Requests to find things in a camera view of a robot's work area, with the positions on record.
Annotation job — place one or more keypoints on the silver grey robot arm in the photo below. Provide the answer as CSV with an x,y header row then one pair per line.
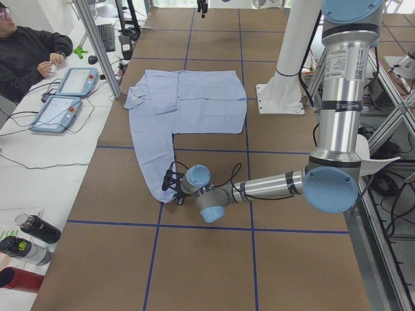
x,y
329,182

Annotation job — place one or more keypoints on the black water bottle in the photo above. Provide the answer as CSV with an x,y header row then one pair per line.
x,y
38,228

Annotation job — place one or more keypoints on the aluminium frame post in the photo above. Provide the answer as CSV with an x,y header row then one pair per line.
x,y
89,24

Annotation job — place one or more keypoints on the black keyboard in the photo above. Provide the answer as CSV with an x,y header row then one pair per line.
x,y
107,36

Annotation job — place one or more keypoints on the blue teach pendant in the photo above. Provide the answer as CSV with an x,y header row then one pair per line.
x,y
78,82
56,115

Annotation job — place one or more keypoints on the blue tape line crosswise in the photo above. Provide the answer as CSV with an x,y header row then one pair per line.
x,y
329,232

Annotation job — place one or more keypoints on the light blue striped shirt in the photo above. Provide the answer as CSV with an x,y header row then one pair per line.
x,y
164,103

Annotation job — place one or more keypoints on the red bottle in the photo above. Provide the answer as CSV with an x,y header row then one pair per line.
x,y
20,280

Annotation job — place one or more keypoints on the white plastic chair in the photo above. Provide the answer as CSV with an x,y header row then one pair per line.
x,y
369,166

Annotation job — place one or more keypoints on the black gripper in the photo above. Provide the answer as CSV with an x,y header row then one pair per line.
x,y
179,196

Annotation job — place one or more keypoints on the far blue teach pendant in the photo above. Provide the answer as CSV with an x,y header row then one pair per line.
x,y
78,82

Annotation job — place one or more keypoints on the grey black thermos bottle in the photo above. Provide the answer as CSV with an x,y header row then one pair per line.
x,y
22,249

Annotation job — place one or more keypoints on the seated person in black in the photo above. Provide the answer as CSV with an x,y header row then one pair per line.
x,y
27,56

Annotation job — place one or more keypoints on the near blue teach pendant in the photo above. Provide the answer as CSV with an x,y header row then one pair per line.
x,y
56,115

